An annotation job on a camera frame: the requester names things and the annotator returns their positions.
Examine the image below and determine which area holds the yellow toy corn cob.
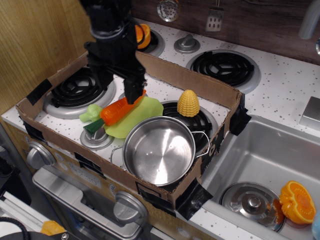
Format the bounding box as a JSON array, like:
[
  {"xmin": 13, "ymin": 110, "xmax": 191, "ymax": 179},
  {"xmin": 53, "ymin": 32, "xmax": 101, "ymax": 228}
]
[{"xmin": 177, "ymin": 89, "xmax": 200, "ymax": 118}]

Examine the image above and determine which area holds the silver stovetop knob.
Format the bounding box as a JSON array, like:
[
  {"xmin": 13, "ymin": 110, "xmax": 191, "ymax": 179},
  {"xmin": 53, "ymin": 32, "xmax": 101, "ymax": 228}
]
[
  {"xmin": 173, "ymin": 34, "xmax": 201, "ymax": 54},
  {"xmin": 118, "ymin": 92, "xmax": 126, "ymax": 100},
  {"xmin": 80, "ymin": 126, "xmax": 115, "ymax": 150}
]

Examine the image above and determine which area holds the silver faucet base block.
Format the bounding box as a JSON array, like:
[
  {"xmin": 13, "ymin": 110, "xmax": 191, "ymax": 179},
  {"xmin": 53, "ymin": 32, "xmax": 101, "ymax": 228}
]
[{"xmin": 299, "ymin": 96, "xmax": 320, "ymax": 131}]

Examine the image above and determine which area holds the front right black burner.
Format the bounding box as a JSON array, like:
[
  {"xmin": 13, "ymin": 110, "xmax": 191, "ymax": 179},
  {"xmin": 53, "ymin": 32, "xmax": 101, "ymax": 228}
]
[{"xmin": 161, "ymin": 100, "xmax": 219, "ymax": 157}]

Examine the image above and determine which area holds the silver oven door handle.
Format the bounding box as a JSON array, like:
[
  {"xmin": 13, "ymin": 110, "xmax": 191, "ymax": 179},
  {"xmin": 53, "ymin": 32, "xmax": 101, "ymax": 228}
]
[{"xmin": 32, "ymin": 167, "xmax": 149, "ymax": 240}]

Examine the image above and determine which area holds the black cable bottom left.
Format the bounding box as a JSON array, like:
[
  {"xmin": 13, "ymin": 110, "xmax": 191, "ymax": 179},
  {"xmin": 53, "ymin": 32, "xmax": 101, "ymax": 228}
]
[{"xmin": 0, "ymin": 216, "xmax": 30, "ymax": 240}]

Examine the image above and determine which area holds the hanging metal strainer spoon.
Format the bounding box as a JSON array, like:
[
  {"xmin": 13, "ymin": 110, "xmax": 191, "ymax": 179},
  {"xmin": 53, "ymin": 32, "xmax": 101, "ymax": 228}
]
[{"xmin": 157, "ymin": 0, "xmax": 180, "ymax": 23}]

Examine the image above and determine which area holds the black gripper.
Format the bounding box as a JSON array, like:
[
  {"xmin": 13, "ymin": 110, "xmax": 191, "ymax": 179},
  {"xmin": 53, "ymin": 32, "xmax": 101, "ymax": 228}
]
[{"xmin": 84, "ymin": 27, "xmax": 147, "ymax": 105}]

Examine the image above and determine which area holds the green toy broccoli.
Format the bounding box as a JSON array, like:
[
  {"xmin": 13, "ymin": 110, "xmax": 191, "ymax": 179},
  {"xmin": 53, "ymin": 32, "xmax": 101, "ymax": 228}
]
[{"xmin": 79, "ymin": 104, "xmax": 103, "ymax": 122}]

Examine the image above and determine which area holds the stainless steel sink basin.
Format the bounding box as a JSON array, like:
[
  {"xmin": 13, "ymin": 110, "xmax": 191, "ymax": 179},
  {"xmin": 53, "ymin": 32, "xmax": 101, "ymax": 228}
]
[{"xmin": 201, "ymin": 116, "xmax": 320, "ymax": 240}]

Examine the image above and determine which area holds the hanging metal spatula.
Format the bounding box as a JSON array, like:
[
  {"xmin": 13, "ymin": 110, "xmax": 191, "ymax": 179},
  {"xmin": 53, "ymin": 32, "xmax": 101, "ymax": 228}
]
[{"xmin": 205, "ymin": 0, "xmax": 224, "ymax": 32}]

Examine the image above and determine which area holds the back right black burner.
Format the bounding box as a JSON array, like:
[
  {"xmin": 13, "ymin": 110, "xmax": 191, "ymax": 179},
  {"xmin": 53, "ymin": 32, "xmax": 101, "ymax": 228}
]
[{"xmin": 186, "ymin": 49, "xmax": 262, "ymax": 94}]

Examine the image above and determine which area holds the silver faucet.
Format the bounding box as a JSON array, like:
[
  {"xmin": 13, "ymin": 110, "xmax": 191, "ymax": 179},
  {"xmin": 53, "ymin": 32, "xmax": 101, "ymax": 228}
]
[{"xmin": 298, "ymin": 0, "xmax": 320, "ymax": 40}]

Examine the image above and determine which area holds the orange toy pumpkin half in sink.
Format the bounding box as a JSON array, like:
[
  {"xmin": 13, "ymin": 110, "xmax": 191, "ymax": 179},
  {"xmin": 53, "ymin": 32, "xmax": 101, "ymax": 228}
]
[{"xmin": 279, "ymin": 180, "xmax": 316, "ymax": 225}]

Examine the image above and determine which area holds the orange toy pumpkin half on burner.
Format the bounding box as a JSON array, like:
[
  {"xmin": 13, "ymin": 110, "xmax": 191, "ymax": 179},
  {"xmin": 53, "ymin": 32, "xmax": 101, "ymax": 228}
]
[{"xmin": 135, "ymin": 23, "xmax": 151, "ymax": 50}]

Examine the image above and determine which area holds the front left black burner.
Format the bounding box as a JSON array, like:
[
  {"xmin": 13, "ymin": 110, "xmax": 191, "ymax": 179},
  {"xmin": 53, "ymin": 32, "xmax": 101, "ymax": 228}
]
[{"xmin": 43, "ymin": 67, "xmax": 116, "ymax": 120}]

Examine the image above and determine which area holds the orange object bottom left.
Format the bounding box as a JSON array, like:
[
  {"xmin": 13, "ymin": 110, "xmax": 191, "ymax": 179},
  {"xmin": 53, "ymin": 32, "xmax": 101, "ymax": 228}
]
[{"xmin": 40, "ymin": 220, "xmax": 66, "ymax": 236}]

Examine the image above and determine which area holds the steel pot lid in sink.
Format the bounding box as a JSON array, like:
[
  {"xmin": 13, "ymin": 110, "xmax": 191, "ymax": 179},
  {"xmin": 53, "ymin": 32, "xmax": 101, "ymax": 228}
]
[{"xmin": 219, "ymin": 182, "xmax": 286, "ymax": 232}]

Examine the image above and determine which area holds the silver oven knob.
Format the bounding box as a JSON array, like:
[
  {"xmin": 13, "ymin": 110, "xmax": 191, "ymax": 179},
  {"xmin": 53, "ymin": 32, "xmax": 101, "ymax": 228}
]
[
  {"xmin": 113, "ymin": 191, "xmax": 148, "ymax": 224},
  {"xmin": 26, "ymin": 141, "xmax": 56, "ymax": 170}
]

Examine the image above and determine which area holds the silver stovetop knob middle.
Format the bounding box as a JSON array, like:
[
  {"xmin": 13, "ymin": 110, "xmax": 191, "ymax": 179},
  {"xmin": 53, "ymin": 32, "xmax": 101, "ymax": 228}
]
[{"xmin": 118, "ymin": 92, "xmax": 126, "ymax": 100}]

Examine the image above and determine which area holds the left silver oven knob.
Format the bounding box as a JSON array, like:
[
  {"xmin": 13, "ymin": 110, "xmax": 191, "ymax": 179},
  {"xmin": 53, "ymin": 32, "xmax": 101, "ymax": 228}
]
[{"xmin": 26, "ymin": 141, "xmax": 56, "ymax": 170}]

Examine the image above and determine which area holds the silver stovetop knob back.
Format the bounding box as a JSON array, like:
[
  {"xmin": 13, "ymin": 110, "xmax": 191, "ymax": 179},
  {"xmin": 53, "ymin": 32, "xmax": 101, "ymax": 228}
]
[{"xmin": 173, "ymin": 34, "xmax": 201, "ymax": 54}]

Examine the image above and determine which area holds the cardboard fence with black tape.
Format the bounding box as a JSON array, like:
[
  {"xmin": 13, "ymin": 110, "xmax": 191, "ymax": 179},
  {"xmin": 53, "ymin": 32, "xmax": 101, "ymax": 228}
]
[{"xmin": 16, "ymin": 52, "xmax": 250, "ymax": 219}]

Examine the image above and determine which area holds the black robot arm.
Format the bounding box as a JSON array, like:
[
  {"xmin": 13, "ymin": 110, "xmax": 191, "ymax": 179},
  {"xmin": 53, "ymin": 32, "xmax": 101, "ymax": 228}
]
[{"xmin": 80, "ymin": 0, "xmax": 146, "ymax": 105}]

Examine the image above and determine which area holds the stainless steel pot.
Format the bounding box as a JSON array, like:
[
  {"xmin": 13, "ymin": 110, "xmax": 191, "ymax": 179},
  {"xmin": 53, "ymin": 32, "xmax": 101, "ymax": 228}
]
[{"xmin": 120, "ymin": 116, "xmax": 200, "ymax": 187}]

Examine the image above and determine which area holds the back left black burner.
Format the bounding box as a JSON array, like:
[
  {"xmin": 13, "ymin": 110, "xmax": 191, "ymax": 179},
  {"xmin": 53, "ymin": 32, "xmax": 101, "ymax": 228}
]
[{"xmin": 138, "ymin": 30, "xmax": 165, "ymax": 57}]

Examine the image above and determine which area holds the orange toy carrot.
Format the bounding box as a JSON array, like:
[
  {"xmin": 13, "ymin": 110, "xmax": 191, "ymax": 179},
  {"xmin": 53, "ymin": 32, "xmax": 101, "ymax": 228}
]
[{"xmin": 83, "ymin": 90, "xmax": 146, "ymax": 135}]

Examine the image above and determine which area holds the right silver oven knob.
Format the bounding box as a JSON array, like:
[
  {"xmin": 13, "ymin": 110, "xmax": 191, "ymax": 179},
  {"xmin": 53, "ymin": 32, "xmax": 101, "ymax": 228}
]
[{"xmin": 113, "ymin": 191, "xmax": 148, "ymax": 224}]

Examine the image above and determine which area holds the black burner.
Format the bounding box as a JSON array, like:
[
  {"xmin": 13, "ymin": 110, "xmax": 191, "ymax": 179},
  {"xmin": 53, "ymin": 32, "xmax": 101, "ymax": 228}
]
[
  {"xmin": 43, "ymin": 67, "xmax": 116, "ymax": 120},
  {"xmin": 161, "ymin": 100, "xmax": 219, "ymax": 157},
  {"xmin": 138, "ymin": 30, "xmax": 165, "ymax": 57},
  {"xmin": 186, "ymin": 49, "xmax": 262, "ymax": 94}
]

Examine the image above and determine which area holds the silver stovetop knob front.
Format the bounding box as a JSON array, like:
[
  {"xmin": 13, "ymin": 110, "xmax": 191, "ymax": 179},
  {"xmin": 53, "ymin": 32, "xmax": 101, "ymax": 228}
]
[{"xmin": 80, "ymin": 126, "xmax": 115, "ymax": 150}]

